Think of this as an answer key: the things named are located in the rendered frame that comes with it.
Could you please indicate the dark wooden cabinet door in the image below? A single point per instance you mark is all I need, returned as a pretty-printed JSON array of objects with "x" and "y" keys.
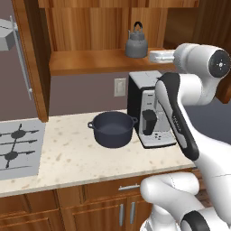
[{"x": 210, "y": 21}]

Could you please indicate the grey hob with black grates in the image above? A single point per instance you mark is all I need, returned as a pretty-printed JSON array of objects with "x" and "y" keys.
[{"x": 18, "y": 150}]

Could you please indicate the wooden lower cabinet front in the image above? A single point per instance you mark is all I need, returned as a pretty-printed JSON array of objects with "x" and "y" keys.
[{"x": 27, "y": 213}]

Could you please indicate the black and silver coffee machine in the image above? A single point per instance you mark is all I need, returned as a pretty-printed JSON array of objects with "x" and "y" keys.
[{"x": 136, "y": 96}]

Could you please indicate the white wall outlet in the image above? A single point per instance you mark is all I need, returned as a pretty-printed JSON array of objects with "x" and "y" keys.
[{"x": 120, "y": 87}]

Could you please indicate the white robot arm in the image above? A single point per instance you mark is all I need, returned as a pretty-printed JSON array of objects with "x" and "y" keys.
[{"x": 212, "y": 168}]

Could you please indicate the wooden lower cupboard door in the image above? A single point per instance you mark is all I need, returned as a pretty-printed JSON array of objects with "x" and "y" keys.
[
  {"x": 141, "y": 215},
  {"x": 93, "y": 216}
]

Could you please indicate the grey range hood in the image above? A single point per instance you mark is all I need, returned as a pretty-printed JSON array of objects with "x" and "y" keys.
[{"x": 6, "y": 37}]

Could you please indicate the wooden drawer front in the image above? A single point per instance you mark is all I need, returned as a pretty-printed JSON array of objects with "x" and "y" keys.
[{"x": 99, "y": 188}]

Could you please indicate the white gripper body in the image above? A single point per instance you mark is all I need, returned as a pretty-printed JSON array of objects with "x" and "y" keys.
[{"x": 161, "y": 56}]

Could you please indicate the dark blue pot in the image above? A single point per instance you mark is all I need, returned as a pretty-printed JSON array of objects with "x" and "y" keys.
[{"x": 112, "y": 131}]

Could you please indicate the open wooden wall cabinet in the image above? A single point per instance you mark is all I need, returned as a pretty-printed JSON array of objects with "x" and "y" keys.
[{"x": 90, "y": 60}]

